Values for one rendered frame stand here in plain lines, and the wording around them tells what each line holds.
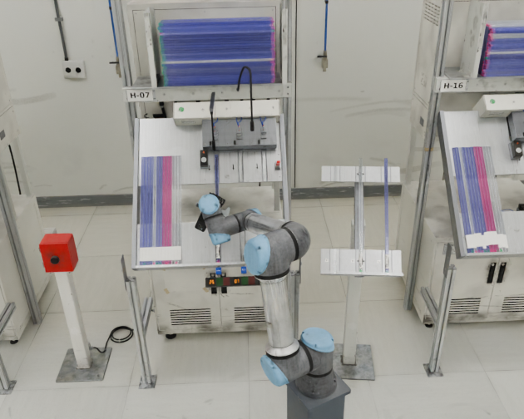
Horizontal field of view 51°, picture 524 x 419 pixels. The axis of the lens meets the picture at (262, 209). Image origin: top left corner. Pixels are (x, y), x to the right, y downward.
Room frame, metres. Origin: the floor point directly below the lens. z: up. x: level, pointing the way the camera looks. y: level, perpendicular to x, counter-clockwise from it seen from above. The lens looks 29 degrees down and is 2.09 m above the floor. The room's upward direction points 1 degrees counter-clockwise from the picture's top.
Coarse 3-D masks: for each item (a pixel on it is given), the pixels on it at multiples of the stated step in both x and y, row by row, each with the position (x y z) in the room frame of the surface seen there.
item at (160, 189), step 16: (144, 160) 2.33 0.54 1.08; (160, 160) 2.33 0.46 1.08; (176, 160) 2.33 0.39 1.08; (144, 176) 2.28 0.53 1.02; (160, 176) 2.28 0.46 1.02; (176, 176) 2.28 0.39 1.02; (144, 192) 2.23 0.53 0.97; (160, 192) 2.23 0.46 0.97; (176, 192) 2.23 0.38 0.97; (144, 208) 2.18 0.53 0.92; (160, 208) 2.18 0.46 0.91; (176, 208) 2.18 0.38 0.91; (144, 224) 2.12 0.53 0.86; (160, 224) 2.12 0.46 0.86; (176, 224) 2.12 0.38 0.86; (144, 240) 2.07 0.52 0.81; (160, 240) 2.07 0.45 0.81; (176, 240) 2.07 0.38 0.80; (144, 256) 2.03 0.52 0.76; (160, 256) 2.03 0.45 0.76; (176, 256) 2.03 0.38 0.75
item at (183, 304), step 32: (192, 192) 2.91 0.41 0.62; (224, 192) 2.90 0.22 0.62; (256, 192) 2.89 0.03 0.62; (160, 288) 2.31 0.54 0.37; (192, 288) 2.31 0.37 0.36; (224, 288) 2.31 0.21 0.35; (256, 288) 2.32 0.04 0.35; (160, 320) 2.31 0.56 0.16; (192, 320) 2.31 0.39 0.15; (224, 320) 2.31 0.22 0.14; (256, 320) 2.32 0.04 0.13
